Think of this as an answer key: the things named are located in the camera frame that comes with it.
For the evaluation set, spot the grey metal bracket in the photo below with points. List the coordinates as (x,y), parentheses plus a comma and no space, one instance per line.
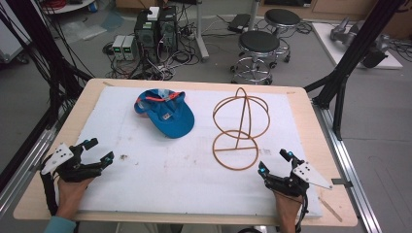
(341,183)

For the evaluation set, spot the white platform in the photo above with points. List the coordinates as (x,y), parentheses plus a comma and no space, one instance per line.
(327,42)

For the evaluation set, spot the black computer tower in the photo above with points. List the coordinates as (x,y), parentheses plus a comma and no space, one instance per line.
(167,29)
(146,34)

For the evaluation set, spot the round white table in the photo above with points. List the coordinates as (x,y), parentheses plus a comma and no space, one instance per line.
(69,7)

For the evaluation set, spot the black frame post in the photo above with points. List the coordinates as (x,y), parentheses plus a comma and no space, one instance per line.
(48,55)
(353,55)

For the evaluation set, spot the aluminium rail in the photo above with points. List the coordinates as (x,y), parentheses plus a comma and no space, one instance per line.
(22,174)
(351,168)

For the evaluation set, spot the person's right hand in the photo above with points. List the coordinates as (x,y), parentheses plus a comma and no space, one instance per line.
(287,207)

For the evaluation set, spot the blue cap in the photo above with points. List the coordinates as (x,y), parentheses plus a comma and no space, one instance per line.
(171,119)

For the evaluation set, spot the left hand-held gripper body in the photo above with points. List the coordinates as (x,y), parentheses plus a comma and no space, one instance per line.
(61,155)

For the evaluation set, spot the wooden table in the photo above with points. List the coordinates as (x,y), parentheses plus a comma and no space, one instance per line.
(308,129)

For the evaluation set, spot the white table mat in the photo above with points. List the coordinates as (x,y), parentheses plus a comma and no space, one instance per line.
(162,184)

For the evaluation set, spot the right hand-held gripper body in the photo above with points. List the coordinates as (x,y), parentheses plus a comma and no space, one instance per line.
(306,174)

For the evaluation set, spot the black round stool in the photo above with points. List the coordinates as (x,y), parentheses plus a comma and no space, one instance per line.
(282,16)
(259,41)

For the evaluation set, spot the person's left hand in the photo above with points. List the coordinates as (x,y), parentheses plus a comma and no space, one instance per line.
(71,195)

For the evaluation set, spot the flat black box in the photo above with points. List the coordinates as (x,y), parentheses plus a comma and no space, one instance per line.
(239,22)

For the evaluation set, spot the grey robot device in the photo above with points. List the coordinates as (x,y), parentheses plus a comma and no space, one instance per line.
(343,32)

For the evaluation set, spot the grey table leg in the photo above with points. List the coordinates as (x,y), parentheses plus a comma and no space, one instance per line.
(254,14)
(200,35)

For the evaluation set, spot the white box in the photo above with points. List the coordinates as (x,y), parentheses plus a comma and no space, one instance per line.
(153,13)

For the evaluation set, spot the small white power supply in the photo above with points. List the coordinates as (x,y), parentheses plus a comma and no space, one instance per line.
(130,48)
(118,47)

